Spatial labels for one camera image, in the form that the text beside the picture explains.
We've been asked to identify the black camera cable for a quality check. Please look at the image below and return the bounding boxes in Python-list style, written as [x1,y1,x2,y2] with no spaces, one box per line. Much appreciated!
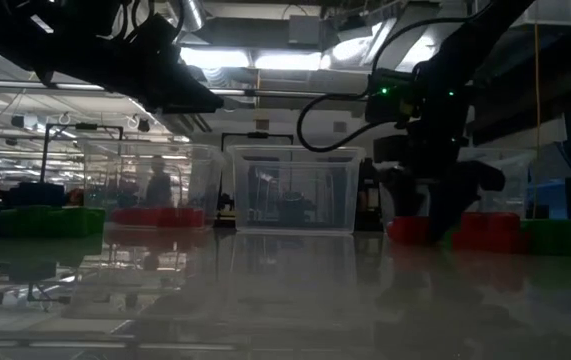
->
[296,91,384,154]

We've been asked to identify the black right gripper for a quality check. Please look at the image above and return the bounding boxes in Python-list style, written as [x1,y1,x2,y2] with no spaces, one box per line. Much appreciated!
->
[372,119,507,244]

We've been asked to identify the grey ceiling box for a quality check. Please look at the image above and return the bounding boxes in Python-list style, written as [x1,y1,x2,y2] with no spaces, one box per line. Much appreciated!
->
[288,14,322,46]

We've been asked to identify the silver ribbed duct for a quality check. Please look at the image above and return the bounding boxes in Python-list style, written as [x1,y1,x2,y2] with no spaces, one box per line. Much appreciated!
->
[182,0,209,34]

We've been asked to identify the ceiling light panel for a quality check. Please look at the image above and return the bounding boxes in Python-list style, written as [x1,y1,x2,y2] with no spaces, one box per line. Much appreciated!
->
[253,51,324,72]
[179,47,251,70]

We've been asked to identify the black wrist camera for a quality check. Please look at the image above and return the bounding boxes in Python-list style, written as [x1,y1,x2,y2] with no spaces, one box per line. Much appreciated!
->
[364,68,419,125]

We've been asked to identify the horizontal ceiling pipe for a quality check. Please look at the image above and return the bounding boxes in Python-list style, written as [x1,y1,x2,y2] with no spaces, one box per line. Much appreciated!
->
[0,78,374,101]

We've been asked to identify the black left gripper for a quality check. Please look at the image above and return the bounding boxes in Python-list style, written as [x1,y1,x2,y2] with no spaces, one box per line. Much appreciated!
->
[109,14,225,114]

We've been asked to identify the black gantry frame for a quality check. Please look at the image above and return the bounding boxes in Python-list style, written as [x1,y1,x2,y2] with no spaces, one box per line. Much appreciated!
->
[39,122,125,184]
[220,131,295,151]

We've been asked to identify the large silver air duct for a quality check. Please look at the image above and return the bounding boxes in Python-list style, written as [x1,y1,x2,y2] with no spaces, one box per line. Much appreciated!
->
[322,17,446,71]

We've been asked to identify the clear plastic bin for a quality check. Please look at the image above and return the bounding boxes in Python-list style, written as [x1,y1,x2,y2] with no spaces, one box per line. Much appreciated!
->
[225,144,367,236]
[372,146,537,236]
[82,141,226,234]

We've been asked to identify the person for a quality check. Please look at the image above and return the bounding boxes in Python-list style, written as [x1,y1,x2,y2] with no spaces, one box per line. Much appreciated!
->
[143,154,174,210]

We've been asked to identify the black frame bracket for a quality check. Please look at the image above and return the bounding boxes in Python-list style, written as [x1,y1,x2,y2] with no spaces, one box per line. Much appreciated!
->
[356,157,385,232]

